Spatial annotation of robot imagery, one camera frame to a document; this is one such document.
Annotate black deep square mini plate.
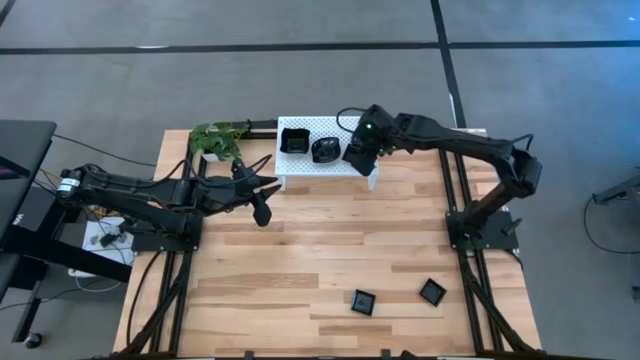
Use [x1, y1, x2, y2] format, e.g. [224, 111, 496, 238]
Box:
[278, 127, 312, 155]

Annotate black stand leg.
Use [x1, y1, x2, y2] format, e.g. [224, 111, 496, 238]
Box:
[592, 172, 640, 206]

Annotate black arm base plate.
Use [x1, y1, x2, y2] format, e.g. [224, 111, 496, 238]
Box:
[130, 214, 202, 253]
[445, 208, 520, 251]

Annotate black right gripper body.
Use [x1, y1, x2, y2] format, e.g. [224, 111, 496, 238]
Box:
[355, 115, 394, 156]

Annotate white power strip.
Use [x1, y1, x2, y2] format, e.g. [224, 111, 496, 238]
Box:
[82, 217, 135, 266]

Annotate black desk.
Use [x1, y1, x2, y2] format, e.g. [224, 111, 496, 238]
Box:
[0, 119, 134, 346]

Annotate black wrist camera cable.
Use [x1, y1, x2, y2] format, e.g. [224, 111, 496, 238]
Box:
[335, 106, 374, 135]

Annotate black floor cable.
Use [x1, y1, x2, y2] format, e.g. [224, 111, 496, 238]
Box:
[583, 195, 640, 255]
[52, 133, 157, 168]

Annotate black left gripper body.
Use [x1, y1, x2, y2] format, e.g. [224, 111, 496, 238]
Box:
[219, 169, 259, 209]

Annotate white perforated shelf table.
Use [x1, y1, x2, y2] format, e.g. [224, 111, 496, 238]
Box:
[274, 115, 380, 192]

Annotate black table frame rail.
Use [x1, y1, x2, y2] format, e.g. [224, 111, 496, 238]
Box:
[189, 118, 279, 141]

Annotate black square footed plate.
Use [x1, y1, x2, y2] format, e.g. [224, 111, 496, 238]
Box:
[350, 288, 377, 318]
[418, 277, 448, 308]

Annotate black side frame rails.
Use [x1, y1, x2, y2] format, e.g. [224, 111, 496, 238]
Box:
[438, 149, 539, 357]
[122, 149, 206, 357]

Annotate black round mini plate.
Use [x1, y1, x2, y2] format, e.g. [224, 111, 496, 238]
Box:
[310, 135, 343, 165]

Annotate green leafy plant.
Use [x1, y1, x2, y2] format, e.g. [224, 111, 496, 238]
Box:
[189, 122, 250, 162]

